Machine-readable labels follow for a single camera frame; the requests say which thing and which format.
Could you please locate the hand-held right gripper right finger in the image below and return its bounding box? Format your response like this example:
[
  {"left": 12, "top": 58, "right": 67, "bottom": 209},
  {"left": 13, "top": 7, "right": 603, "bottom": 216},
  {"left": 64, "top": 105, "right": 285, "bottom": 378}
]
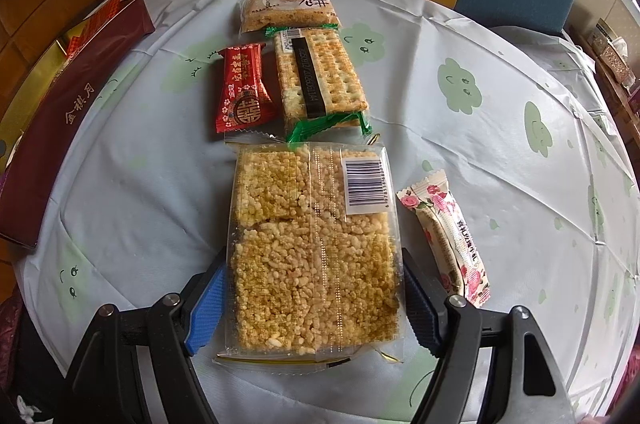
[{"left": 401, "top": 248, "right": 576, "bottom": 424}]

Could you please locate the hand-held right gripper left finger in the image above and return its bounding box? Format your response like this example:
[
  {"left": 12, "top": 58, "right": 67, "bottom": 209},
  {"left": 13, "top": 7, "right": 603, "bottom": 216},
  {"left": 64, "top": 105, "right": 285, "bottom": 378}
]
[{"left": 65, "top": 254, "right": 228, "bottom": 424}]

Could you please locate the clear rice crisp packet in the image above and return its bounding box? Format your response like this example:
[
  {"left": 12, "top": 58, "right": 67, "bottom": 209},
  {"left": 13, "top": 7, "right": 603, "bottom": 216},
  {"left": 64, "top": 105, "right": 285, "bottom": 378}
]
[{"left": 215, "top": 131, "right": 406, "bottom": 367}]

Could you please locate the red candy packet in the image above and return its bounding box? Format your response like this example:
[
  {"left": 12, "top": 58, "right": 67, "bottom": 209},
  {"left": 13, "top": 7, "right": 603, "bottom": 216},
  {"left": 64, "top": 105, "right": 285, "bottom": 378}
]
[{"left": 215, "top": 42, "right": 275, "bottom": 142}]

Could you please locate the rose print snack packet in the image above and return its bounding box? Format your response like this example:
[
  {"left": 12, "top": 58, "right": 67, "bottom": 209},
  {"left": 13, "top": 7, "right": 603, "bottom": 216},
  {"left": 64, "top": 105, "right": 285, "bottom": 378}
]
[{"left": 396, "top": 169, "right": 492, "bottom": 309}]

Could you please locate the white tablecloth with green clouds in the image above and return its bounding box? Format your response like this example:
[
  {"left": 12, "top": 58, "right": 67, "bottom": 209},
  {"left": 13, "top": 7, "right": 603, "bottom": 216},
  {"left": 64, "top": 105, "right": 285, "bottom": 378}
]
[{"left": 10, "top": 0, "right": 640, "bottom": 424}]

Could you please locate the purple patterned cloth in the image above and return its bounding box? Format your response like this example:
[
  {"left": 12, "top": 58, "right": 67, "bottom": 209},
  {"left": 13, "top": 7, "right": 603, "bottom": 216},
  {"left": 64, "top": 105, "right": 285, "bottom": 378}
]
[{"left": 0, "top": 289, "right": 23, "bottom": 385}]

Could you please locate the dark red box lid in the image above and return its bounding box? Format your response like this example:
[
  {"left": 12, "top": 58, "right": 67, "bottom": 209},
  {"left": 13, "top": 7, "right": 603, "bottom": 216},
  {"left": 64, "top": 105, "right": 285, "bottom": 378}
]
[{"left": 0, "top": 0, "right": 155, "bottom": 250}]

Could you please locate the green edged cracker packet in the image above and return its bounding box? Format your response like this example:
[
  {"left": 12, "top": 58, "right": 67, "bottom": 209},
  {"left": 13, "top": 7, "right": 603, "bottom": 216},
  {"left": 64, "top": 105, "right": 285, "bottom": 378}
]
[{"left": 264, "top": 26, "right": 373, "bottom": 142}]

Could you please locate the wooden side table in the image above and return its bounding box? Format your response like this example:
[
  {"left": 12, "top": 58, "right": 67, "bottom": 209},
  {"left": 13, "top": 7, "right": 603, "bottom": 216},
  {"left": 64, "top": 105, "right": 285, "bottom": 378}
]
[{"left": 575, "top": 19, "right": 640, "bottom": 130}]

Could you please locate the clear flaky pastry packet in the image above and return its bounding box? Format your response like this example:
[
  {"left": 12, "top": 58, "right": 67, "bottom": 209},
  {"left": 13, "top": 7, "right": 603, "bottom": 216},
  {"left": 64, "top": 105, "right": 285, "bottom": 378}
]
[{"left": 237, "top": 0, "right": 342, "bottom": 34}]

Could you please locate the patterned tissue box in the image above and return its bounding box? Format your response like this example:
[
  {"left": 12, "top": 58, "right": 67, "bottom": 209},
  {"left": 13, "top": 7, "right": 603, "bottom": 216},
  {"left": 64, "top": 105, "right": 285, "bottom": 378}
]
[{"left": 600, "top": 39, "right": 636, "bottom": 85}]

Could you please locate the green white box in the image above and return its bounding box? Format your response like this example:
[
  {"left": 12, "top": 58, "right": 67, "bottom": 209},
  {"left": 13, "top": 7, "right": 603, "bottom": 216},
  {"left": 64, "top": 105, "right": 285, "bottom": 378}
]
[{"left": 590, "top": 18, "right": 618, "bottom": 50}]

